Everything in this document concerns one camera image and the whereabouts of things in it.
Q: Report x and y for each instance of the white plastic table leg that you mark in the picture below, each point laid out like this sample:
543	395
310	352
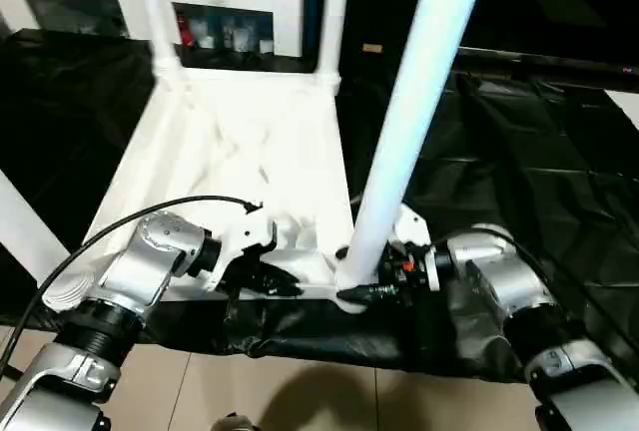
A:
333	17
157	17
424	62
25	231

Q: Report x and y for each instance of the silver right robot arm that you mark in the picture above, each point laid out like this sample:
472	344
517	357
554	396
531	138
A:
519	281

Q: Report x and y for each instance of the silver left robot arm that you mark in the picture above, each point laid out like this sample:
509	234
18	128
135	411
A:
150	261

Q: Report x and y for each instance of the black mat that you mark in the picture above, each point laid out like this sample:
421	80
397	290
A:
524	151

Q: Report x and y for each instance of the small tan block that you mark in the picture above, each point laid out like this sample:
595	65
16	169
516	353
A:
373	48

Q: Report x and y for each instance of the white jar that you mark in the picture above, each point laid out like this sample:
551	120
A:
241	38
205	41
266	46

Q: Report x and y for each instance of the red packet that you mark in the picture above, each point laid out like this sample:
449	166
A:
185	32

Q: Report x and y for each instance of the long black bar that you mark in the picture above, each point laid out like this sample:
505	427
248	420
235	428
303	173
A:
549	64

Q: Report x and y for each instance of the white flat board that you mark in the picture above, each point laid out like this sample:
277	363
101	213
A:
628	107

